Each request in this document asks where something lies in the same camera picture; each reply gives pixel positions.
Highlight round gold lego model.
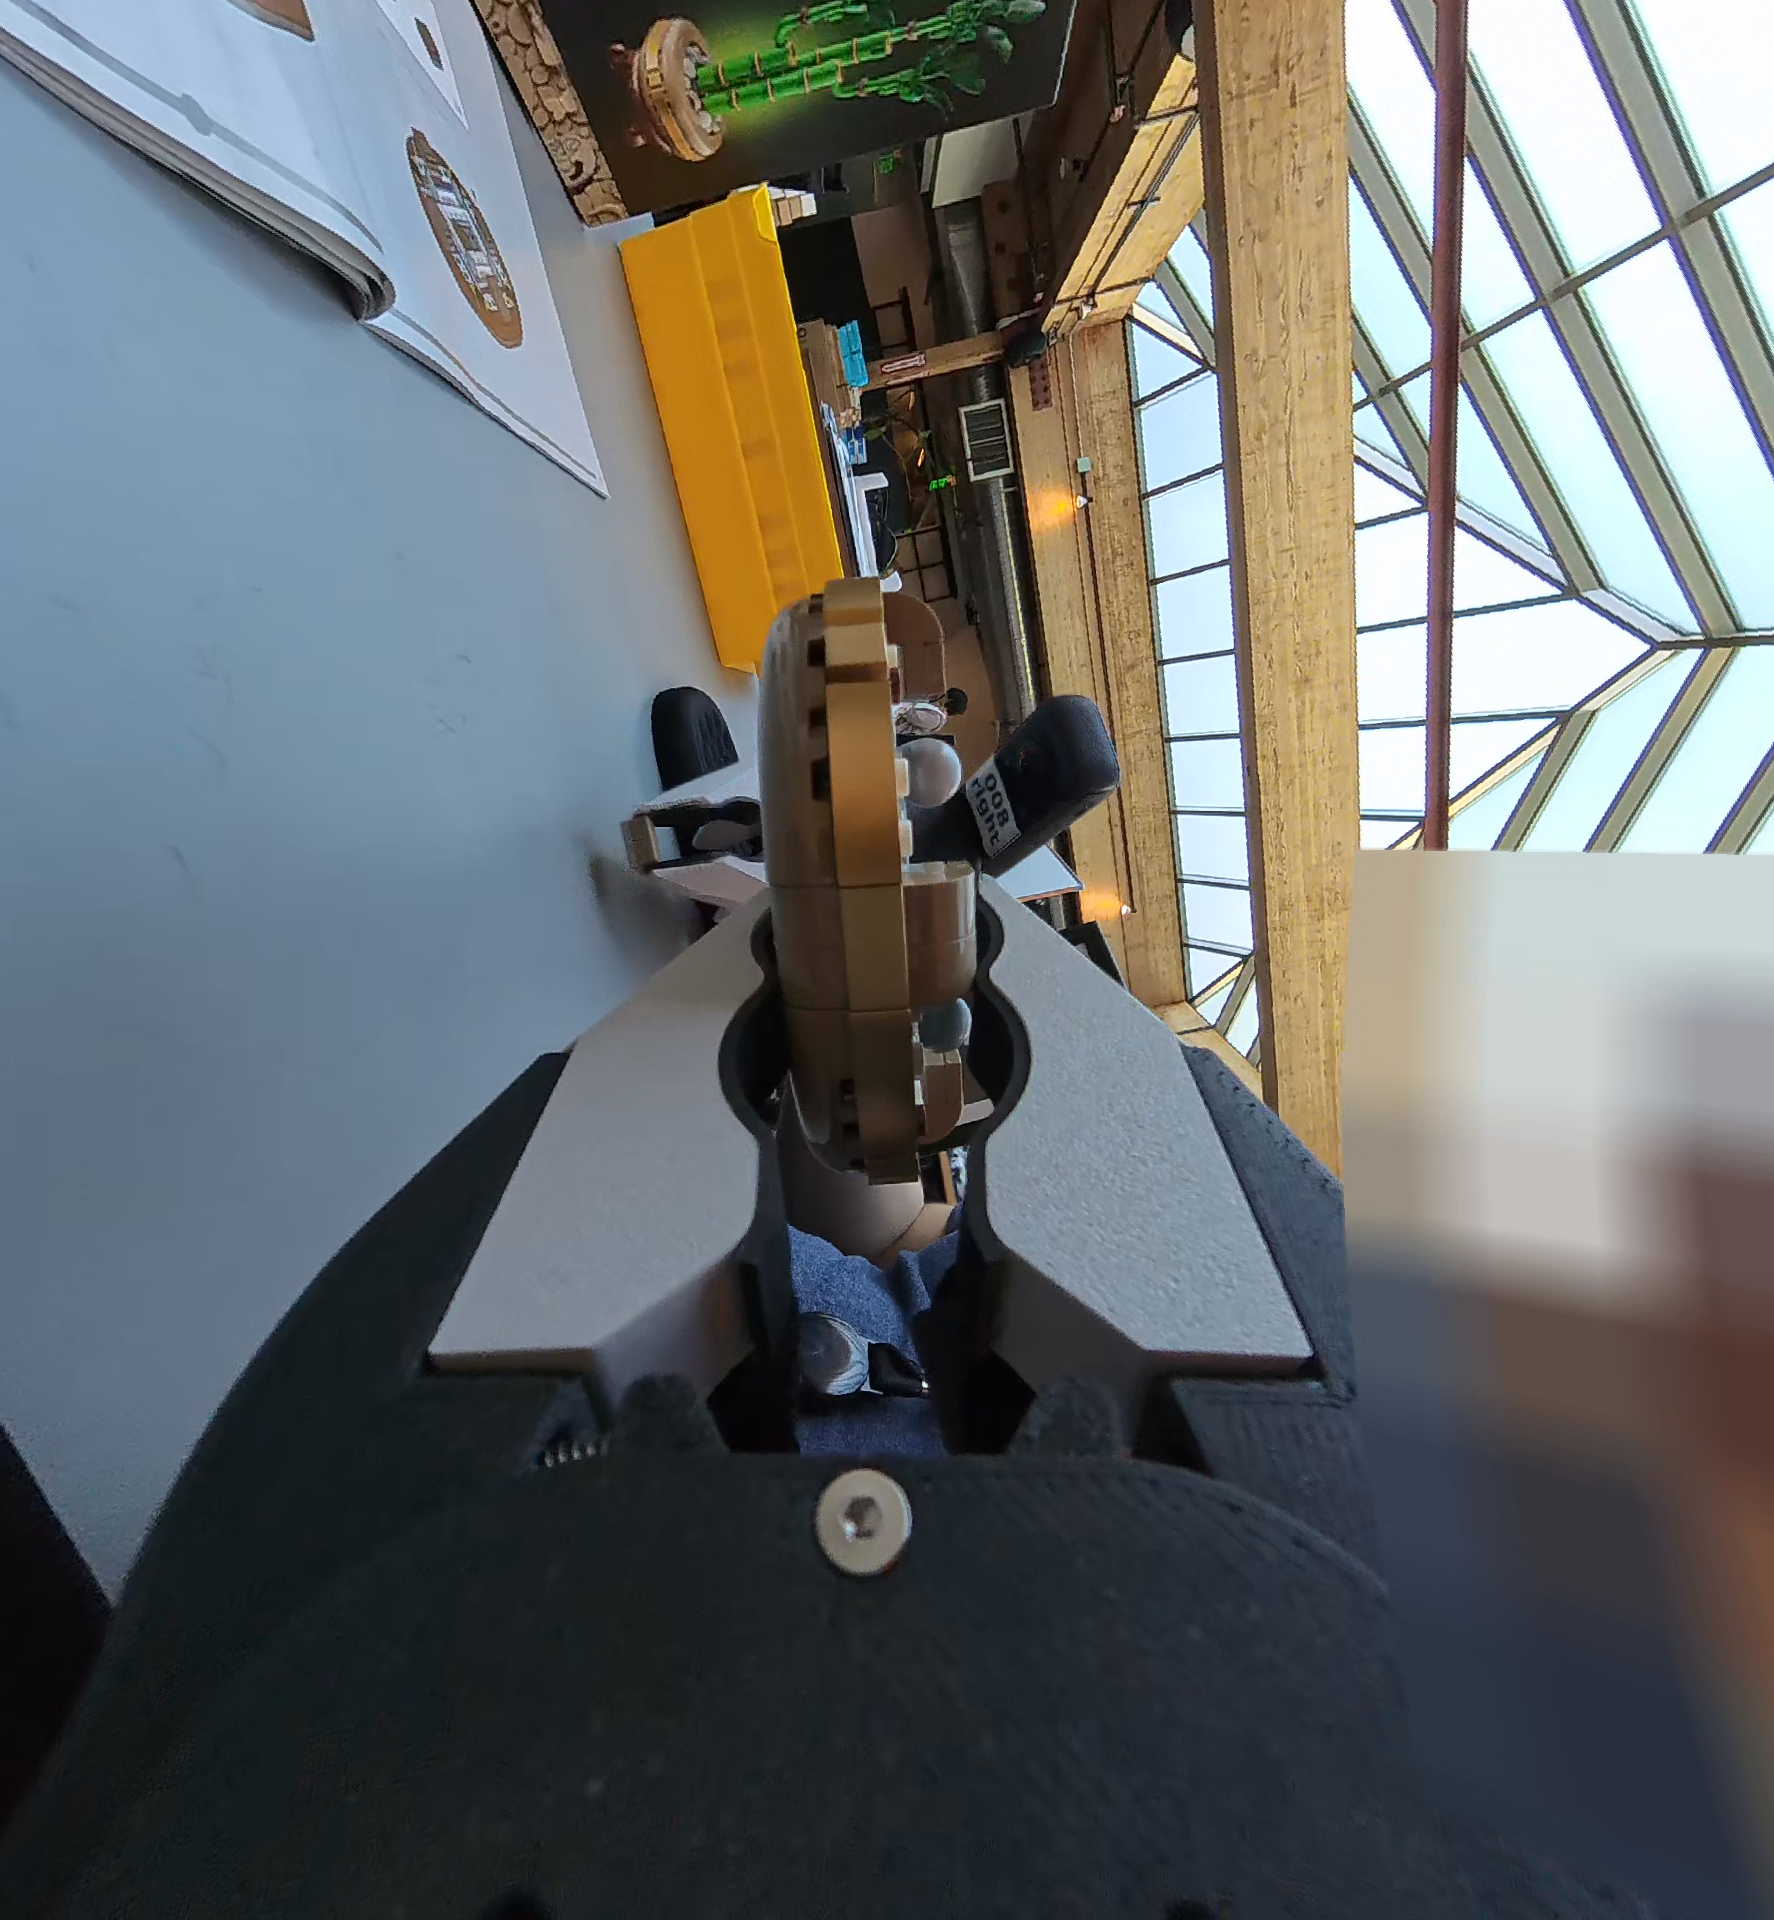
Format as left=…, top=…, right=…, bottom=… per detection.
left=758, top=576, right=990, bottom=1187

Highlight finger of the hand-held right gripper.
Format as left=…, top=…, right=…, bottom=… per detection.
left=632, top=796, right=766, bottom=858
left=647, top=852, right=775, bottom=943

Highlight red pipe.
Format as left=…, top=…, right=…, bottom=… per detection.
left=1417, top=0, right=1472, bottom=858

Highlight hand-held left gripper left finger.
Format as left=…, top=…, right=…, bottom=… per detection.
left=424, top=900, right=804, bottom=1381

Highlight black lego set box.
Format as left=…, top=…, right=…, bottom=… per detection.
left=472, top=0, right=1085, bottom=226

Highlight black mesh chair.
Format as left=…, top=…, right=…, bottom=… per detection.
left=647, top=681, right=747, bottom=787

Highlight yellow plastic bin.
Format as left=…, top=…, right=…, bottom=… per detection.
left=615, top=182, right=848, bottom=676

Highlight metal air duct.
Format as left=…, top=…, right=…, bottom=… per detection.
left=930, top=205, right=1052, bottom=729

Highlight lego instruction booklet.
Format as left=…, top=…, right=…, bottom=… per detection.
left=0, top=0, right=615, bottom=500

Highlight glass skylight windows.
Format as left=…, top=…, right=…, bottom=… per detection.
left=1128, top=0, right=1774, bottom=1056

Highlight person's blue jeans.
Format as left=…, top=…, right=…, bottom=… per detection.
left=791, top=1222, right=964, bottom=1459

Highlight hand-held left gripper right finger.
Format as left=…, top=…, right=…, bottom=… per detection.
left=963, top=876, right=1321, bottom=1381

